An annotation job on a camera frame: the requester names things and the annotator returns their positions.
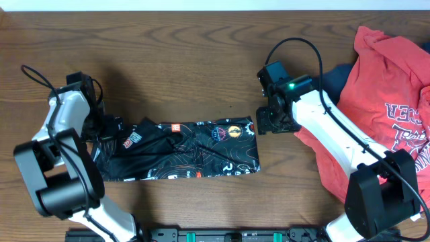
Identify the black orange-patterned jersey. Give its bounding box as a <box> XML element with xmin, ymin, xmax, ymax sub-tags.
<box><xmin>91</xmin><ymin>117</ymin><xmax>261</xmax><ymax>182</ymax></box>

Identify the red printed t-shirt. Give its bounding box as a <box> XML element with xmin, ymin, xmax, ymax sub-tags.
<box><xmin>294</xmin><ymin>26</ymin><xmax>430</xmax><ymax>212</ymax></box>

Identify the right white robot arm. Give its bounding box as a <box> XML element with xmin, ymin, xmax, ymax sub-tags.
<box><xmin>257</xmin><ymin>74</ymin><xmax>427</xmax><ymax>241</ymax></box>

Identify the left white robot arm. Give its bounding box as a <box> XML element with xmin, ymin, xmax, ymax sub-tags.
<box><xmin>13</xmin><ymin>85</ymin><xmax>145</xmax><ymax>241</ymax></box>

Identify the navy blue cloth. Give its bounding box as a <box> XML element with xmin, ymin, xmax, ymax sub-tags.
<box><xmin>321</xmin><ymin>37</ymin><xmax>429</xmax><ymax>108</ymax></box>

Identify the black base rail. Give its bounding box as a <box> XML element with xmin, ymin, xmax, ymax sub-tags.
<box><xmin>65</xmin><ymin>218</ymin><xmax>402</xmax><ymax>242</ymax></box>

